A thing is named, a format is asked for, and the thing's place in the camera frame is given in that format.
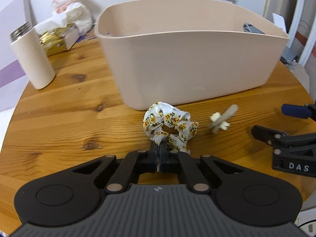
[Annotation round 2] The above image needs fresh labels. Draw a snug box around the floral fabric scrunchie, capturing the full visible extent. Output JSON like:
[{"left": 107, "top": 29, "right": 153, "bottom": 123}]
[{"left": 142, "top": 102, "right": 199, "bottom": 154}]

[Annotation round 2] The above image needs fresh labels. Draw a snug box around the beige flower hair clip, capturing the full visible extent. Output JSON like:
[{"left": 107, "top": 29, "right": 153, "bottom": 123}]
[{"left": 209, "top": 104, "right": 238, "bottom": 133}]

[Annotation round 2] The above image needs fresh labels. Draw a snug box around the white phone stand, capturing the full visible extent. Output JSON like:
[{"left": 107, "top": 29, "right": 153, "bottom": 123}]
[{"left": 272, "top": 13, "right": 287, "bottom": 33}]

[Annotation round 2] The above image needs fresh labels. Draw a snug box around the white framed wardrobe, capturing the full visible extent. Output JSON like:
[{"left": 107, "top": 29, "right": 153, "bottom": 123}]
[{"left": 263, "top": 0, "right": 315, "bottom": 66}]

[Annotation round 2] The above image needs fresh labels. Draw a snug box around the beige plastic storage basket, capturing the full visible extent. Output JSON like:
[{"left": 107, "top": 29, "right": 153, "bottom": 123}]
[{"left": 95, "top": 0, "right": 289, "bottom": 110}]

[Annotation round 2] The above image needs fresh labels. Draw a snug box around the cream thermos bottle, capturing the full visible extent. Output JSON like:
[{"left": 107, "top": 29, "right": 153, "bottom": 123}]
[{"left": 10, "top": 22, "right": 56, "bottom": 90}]

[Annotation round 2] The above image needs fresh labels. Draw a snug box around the gold white tissue box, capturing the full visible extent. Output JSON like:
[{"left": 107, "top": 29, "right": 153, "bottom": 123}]
[{"left": 39, "top": 24, "right": 80, "bottom": 57}]

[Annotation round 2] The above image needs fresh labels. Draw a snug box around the white plush lamb toy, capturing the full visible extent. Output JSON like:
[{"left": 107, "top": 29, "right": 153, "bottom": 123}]
[{"left": 34, "top": 0, "right": 93, "bottom": 37}]

